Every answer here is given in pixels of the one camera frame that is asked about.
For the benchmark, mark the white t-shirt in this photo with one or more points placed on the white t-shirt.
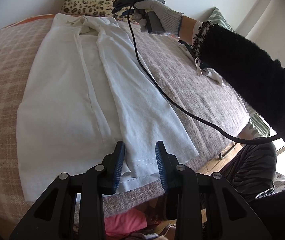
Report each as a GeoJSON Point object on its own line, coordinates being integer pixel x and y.
{"type": "Point", "coordinates": [85, 92]}

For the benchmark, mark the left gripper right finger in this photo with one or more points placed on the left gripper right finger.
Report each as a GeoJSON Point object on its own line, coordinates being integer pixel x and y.
{"type": "Point", "coordinates": [205, 207]}

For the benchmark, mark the white gloved right hand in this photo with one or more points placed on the white gloved right hand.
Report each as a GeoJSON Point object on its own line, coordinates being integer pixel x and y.
{"type": "Point", "coordinates": [169, 19]}

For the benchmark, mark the beige plaid blanket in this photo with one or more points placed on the beige plaid blanket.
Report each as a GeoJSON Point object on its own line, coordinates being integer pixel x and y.
{"type": "Point", "coordinates": [164, 56]}

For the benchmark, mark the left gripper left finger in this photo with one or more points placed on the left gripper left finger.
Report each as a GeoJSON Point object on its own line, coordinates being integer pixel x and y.
{"type": "Point", "coordinates": [71, 207]}

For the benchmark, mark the grey trousers leg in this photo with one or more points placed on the grey trousers leg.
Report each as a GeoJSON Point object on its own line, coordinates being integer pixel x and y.
{"type": "Point", "coordinates": [252, 171]}

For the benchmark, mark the black fuzzy sleeve forearm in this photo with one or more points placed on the black fuzzy sleeve forearm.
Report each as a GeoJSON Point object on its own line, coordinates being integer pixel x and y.
{"type": "Point", "coordinates": [259, 79]}

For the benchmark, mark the pink cloth under bed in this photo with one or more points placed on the pink cloth under bed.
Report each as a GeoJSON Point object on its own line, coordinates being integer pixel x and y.
{"type": "Point", "coordinates": [122, 225]}

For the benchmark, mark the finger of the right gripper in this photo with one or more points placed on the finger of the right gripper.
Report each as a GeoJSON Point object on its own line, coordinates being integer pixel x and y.
{"type": "Point", "coordinates": [124, 13]}
{"type": "Point", "coordinates": [122, 3]}

